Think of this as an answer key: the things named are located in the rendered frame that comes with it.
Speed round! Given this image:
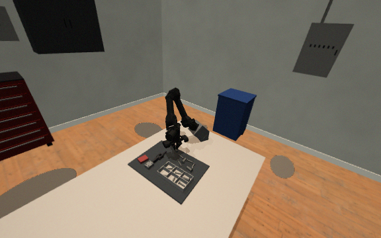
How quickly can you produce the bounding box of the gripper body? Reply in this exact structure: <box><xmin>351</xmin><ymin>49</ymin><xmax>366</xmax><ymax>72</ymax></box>
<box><xmin>163</xmin><ymin>134</ymin><xmax>189</xmax><ymax>148</ymax></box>

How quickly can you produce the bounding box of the red rectangular block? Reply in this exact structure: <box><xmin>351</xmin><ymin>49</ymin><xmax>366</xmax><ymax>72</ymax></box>
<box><xmin>138</xmin><ymin>155</ymin><xmax>149</xmax><ymax>164</ymax></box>

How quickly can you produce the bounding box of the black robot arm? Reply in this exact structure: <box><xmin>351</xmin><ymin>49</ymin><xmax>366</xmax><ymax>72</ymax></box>
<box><xmin>165</xmin><ymin>88</ymin><xmax>199</xmax><ymax>141</ymax></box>

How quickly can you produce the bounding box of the beige block with dark holes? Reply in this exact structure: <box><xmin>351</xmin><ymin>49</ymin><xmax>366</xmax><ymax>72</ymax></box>
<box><xmin>144</xmin><ymin>161</ymin><xmax>154</xmax><ymax>170</ymax></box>

